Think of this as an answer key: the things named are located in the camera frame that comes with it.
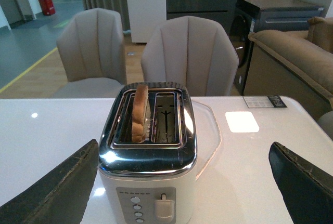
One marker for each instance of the white pillar cabinet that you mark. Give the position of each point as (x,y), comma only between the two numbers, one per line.
(144,16)

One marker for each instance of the beige chair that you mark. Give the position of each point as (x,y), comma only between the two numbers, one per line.
(195,52)
(91,48)

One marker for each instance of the beige chair left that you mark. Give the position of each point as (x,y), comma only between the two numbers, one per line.
(91,48)

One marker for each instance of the table label sticker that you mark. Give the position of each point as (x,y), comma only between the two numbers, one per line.
(274,101)

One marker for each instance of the white chrome toaster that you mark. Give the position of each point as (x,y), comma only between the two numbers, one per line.
(152,181)

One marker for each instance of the red bin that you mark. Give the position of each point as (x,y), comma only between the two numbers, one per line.
(47,7)

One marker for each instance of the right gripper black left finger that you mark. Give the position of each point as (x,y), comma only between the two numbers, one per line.
(61,196)

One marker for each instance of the brown sofa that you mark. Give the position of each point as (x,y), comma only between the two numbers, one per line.
(296,64)

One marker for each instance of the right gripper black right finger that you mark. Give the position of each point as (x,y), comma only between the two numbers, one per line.
(306,189)

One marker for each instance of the beige chair right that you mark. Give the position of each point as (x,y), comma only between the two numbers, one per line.
(195,52)

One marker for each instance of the bread slice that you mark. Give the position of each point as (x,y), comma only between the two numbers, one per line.
(140,110)

